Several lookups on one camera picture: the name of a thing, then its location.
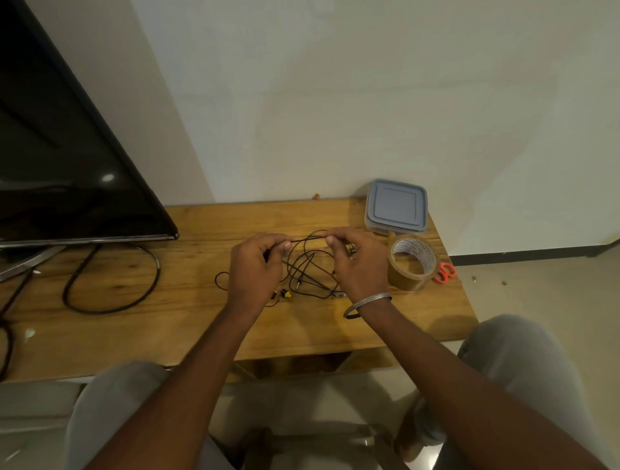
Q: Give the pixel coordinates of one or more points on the person's right hand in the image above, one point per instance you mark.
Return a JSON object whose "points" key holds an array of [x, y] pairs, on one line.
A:
{"points": [[363, 266]]}

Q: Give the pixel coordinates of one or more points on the person's left hand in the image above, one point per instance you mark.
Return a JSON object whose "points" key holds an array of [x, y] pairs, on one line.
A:
{"points": [[252, 276]]}

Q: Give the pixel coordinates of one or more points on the grey lidded plastic container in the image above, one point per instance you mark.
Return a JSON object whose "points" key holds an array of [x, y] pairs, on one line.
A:
{"points": [[396, 206]]}

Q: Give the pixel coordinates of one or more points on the person's left forearm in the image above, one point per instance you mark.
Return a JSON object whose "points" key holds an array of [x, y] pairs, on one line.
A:
{"points": [[184, 387]]}

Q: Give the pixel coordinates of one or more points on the person's right forearm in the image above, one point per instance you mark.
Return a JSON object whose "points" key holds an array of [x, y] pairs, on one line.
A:
{"points": [[460, 387]]}

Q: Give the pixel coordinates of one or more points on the person's right leg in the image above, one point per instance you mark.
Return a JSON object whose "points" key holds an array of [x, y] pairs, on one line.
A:
{"points": [[523, 353]]}

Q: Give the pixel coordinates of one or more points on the person's leg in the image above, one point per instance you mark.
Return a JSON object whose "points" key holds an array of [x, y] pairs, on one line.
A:
{"points": [[523, 353], [106, 402]]}

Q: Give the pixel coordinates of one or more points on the person's left leg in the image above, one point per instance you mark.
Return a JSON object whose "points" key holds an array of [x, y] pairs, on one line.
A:
{"points": [[106, 402]]}

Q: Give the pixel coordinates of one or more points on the brown packing tape roll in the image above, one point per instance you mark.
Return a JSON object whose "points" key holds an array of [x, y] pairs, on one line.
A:
{"points": [[399, 278]]}

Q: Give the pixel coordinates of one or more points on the orange scissors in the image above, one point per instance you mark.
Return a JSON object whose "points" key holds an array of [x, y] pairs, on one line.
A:
{"points": [[444, 273]]}

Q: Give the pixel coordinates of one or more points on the black television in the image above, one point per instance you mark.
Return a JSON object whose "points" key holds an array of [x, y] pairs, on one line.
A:
{"points": [[63, 169]]}

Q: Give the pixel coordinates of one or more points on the silver television stand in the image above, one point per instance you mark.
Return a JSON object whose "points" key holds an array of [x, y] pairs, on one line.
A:
{"points": [[24, 264]]}

